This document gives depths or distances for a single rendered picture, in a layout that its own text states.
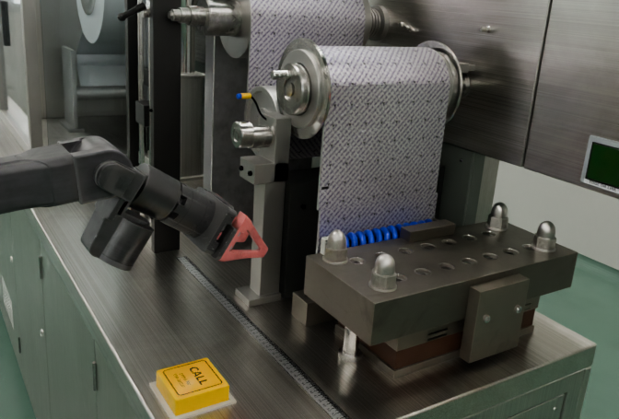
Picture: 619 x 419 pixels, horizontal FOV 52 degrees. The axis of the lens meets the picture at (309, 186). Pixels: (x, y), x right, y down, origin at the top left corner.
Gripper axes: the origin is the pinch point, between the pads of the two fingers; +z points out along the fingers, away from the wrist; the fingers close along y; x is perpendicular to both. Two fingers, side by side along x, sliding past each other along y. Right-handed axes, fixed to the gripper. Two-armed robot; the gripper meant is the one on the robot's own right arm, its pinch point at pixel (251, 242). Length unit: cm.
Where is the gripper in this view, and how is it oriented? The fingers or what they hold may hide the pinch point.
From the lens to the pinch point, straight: 90.4
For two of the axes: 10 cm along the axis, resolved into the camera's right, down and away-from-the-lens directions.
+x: 5.1, -8.6, 0.3
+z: 6.8, 4.3, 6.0
